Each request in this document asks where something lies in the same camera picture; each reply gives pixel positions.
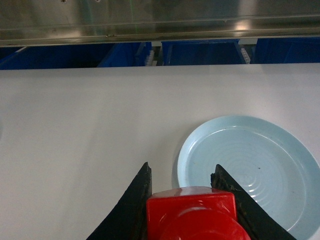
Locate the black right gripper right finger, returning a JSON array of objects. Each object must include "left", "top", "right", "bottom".
[{"left": 210, "top": 164, "right": 295, "bottom": 240}]

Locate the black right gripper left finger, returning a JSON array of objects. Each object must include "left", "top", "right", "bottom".
[{"left": 88, "top": 162, "right": 152, "bottom": 240}]

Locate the red toy building block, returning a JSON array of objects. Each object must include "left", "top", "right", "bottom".
[{"left": 146, "top": 186, "right": 250, "bottom": 240}]

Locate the light blue round plate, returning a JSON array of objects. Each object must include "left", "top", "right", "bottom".
[{"left": 176, "top": 115, "right": 320, "bottom": 240}]

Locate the blue bin lower left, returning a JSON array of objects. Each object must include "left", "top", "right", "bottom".
[{"left": 0, "top": 42, "right": 152, "bottom": 70}]

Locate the blue bin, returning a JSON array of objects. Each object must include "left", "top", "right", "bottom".
[
  {"left": 162, "top": 39, "right": 246, "bottom": 66},
  {"left": 0, "top": 42, "right": 152, "bottom": 70},
  {"left": 251, "top": 37, "right": 320, "bottom": 64}
]

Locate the blue bin lower right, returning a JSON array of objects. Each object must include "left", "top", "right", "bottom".
[{"left": 251, "top": 37, "right": 320, "bottom": 64}]

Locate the blue bin lower middle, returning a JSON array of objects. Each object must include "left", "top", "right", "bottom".
[{"left": 162, "top": 39, "right": 246, "bottom": 66}]

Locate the stainless steel shelf rail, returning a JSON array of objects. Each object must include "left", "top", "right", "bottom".
[{"left": 0, "top": 0, "right": 320, "bottom": 47}]

